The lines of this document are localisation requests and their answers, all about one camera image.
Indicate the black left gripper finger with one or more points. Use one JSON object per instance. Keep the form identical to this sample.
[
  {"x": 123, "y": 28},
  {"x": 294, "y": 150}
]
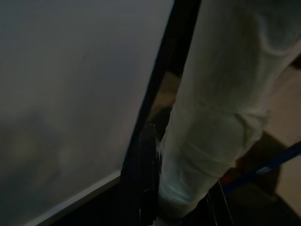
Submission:
[{"x": 141, "y": 179}]

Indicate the large grey door panel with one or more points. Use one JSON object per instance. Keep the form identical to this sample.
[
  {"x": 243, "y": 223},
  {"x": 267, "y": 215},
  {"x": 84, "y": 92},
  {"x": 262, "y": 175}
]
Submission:
[{"x": 70, "y": 89}]

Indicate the black door frame strip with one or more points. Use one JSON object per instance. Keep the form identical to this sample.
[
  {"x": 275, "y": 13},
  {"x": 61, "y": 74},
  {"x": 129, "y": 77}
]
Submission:
[{"x": 171, "y": 47}]

